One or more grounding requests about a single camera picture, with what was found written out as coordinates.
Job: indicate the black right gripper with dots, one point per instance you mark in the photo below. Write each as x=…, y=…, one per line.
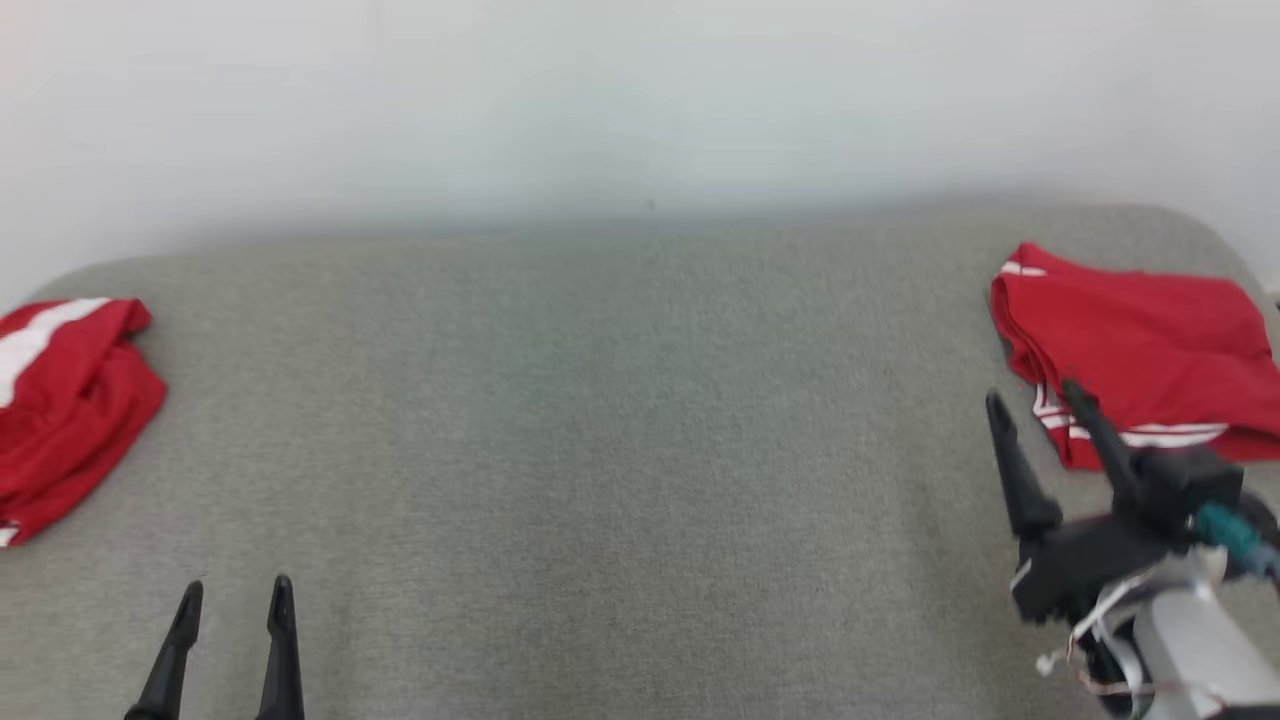
x=1090, y=565

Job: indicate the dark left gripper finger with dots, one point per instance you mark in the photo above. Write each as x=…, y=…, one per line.
x=282, y=660
x=170, y=660

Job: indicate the red Bulls 23 jersey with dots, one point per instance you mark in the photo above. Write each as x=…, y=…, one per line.
x=1150, y=350

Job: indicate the red shorts with white stripe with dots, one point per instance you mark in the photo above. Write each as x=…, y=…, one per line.
x=70, y=410

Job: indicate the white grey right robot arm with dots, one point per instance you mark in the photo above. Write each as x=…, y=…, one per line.
x=1200, y=650

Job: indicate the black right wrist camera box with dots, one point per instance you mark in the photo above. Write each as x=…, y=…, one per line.
x=1185, y=490

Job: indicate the teal right camera connector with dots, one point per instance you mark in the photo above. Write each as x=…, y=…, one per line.
x=1232, y=535

